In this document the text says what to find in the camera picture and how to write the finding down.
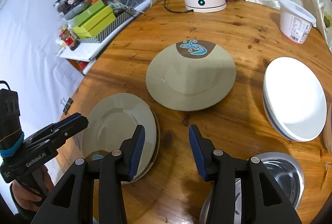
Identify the stainless steel bowl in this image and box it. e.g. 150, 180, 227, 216
199, 152, 304, 223

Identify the large white bowl blue stripe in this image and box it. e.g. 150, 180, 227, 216
262, 57, 327, 142

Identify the person's left hand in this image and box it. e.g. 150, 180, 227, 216
12, 165, 54, 212

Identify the black binder clip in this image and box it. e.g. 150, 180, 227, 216
60, 98, 73, 115

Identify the white side shelf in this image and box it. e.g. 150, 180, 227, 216
57, 0, 151, 63

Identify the red labelled jar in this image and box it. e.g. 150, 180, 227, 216
59, 27, 80, 51

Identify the dark green flat box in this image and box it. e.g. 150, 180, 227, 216
74, 0, 105, 26

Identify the grey oval device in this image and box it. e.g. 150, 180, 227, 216
64, 0, 92, 21

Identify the lime green box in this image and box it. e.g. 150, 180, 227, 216
73, 5, 116, 38

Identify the chevron patterned tray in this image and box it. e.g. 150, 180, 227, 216
78, 7, 141, 44

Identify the white plastic tub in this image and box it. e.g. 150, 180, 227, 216
279, 0, 317, 45

